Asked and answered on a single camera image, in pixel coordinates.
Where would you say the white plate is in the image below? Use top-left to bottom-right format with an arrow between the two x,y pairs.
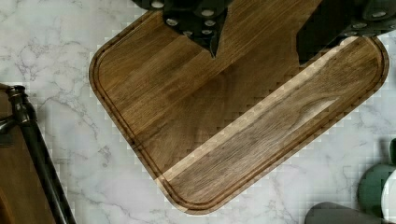
381,172 -> 396,223

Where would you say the teal canister with wooden lid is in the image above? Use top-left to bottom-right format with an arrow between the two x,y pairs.
358,139 -> 396,218

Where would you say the dark wooden cutting board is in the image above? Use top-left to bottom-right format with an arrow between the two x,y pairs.
90,0 -> 389,215

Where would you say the grey bowl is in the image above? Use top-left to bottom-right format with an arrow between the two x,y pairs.
304,202 -> 394,224

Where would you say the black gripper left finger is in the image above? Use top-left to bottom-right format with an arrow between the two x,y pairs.
132,0 -> 233,58

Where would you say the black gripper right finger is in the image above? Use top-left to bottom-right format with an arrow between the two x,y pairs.
296,0 -> 396,64

